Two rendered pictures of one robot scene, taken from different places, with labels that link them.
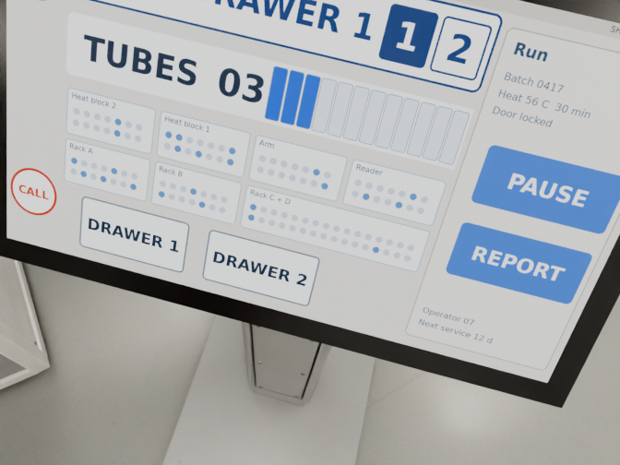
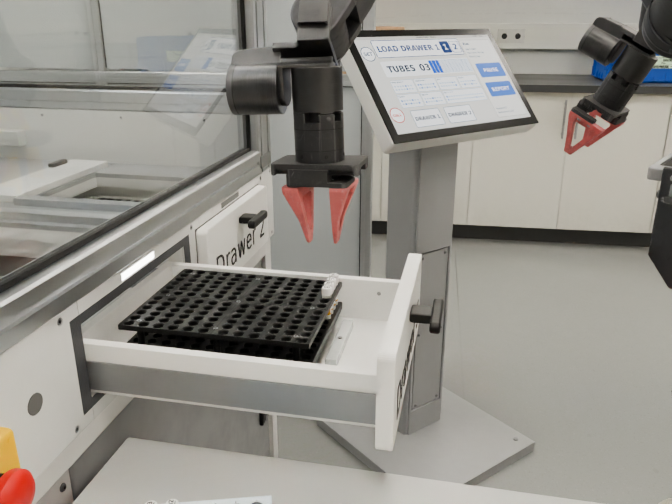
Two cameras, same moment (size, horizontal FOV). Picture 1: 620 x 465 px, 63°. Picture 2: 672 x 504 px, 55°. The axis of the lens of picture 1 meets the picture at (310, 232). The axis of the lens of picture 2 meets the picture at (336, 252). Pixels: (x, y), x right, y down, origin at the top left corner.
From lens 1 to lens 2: 158 cm
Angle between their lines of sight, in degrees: 51
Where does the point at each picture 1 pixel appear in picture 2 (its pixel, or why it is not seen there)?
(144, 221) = (427, 112)
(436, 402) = (486, 381)
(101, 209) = (416, 113)
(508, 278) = (502, 92)
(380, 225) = (472, 90)
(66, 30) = (381, 66)
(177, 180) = (427, 96)
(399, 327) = (496, 116)
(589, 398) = (530, 336)
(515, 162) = (481, 66)
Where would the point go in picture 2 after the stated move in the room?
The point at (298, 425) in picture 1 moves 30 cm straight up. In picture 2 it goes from (451, 427) to (457, 340)
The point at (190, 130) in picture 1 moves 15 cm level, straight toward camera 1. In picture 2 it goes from (422, 82) to (483, 84)
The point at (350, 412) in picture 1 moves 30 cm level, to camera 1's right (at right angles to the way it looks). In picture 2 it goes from (462, 405) to (513, 373)
